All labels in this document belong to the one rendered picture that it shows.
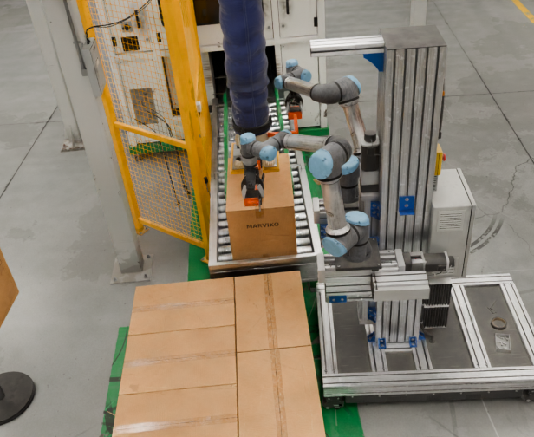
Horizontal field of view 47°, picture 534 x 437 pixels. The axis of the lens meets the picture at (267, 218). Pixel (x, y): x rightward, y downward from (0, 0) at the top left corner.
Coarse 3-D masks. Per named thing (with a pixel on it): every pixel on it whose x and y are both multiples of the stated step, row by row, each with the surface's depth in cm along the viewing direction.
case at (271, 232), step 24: (288, 168) 392; (240, 192) 374; (264, 192) 372; (288, 192) 370; (240, 216) 362; (264, 216) 363; (288, 216) 363; (240, 240) 373; (264, 240) 374; (288, 240) 374
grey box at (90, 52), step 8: (88, 48) 360; (96, 48) 374; (88, 56) 361; (96, 56) 372; (88, 64) 364; (96, 64) 370; (88, 72) 367; (96, 72) 368; (96, 80) 370; (104, 80) 386; (96, 88) 373; (96, 96) 376
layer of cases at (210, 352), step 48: (144, 288) 373; (192, 288) 370; (240, 288) 366; (288, 288) 363; (144, 336) 341; (192, 336) 338; (240, 336) 336; (288, 336) 333; (144, 384) 315; (192, 384) 313; (240, 384) 310; (288, 384) 308; (144, 432) 292; (192, 432) 290; (240, 432) 288; (288, 432) 286
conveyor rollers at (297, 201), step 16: (272, 112) 542; (272, 128) 519; (224, 176) 469; (224, 192) 447; (224, 208) 433; (304, 208) 428; (224, 224) 418; (304, 224) 411; (224, 240) 404; (304, 240) 397; (224, 256) 390
